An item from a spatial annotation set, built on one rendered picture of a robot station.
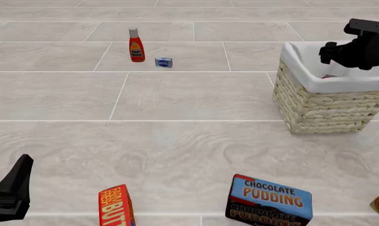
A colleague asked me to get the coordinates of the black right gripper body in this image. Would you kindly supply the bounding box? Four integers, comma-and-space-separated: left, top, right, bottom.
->
343, 18, 379, 36

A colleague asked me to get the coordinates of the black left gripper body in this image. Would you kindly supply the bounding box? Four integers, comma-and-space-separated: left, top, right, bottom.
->
0, 198, 31, 222

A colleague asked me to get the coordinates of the pale wicker basket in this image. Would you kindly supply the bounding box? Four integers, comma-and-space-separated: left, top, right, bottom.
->
272, 56, 379, 136

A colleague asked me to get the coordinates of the blue chocolate pudding box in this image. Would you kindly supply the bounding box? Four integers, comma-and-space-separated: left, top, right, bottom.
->
225, 173, 313, 226

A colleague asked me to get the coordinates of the small blue white box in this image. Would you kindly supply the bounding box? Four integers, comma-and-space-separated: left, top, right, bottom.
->
154, 56, 174, 69

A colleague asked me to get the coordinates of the red ketchup bottle grey cap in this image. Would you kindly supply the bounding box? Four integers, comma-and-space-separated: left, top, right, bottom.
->
128, 26, 146, 63

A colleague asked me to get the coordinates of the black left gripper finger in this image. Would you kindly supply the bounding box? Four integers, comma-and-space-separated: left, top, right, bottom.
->
0, 153, 35, 202

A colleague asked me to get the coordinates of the red yellow butter box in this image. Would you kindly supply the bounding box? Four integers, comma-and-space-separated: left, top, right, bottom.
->
98, 183, 137, 226

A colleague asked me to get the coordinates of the white cloth basket liner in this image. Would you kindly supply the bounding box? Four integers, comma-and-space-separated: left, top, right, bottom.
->
280, 40, 379, 94

